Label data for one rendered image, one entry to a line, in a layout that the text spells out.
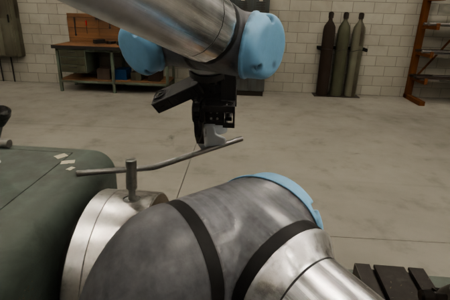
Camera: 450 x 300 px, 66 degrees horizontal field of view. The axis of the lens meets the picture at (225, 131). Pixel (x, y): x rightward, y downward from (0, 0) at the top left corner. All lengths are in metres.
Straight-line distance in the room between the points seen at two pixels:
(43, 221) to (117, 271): 0.42
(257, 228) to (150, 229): 0.09
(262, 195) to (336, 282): 0.11
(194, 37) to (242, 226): 0.18
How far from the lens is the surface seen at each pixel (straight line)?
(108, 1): 0.28
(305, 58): 7.31
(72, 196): 0.79
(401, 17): 7.76
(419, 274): 1.09
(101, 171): 0.70
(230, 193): 0.35
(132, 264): 0.31
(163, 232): 0.31
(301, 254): 0.32
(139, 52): 0.47
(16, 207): 0.74
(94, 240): 0.69
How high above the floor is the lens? 1.60
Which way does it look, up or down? 20 degrees down
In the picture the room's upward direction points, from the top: 2 degrees clockwise
